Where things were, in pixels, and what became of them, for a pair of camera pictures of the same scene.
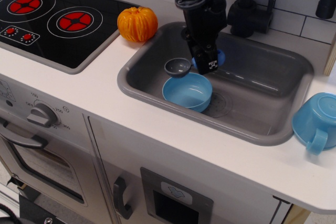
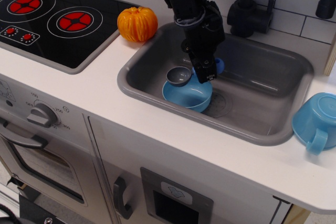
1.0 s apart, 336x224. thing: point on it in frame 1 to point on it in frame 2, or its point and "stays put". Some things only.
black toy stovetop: [60, 25] stays put
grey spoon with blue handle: [180, 67] to [180, 76]
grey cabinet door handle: [118, 187] stays put
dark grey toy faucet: [246, 18] stays put
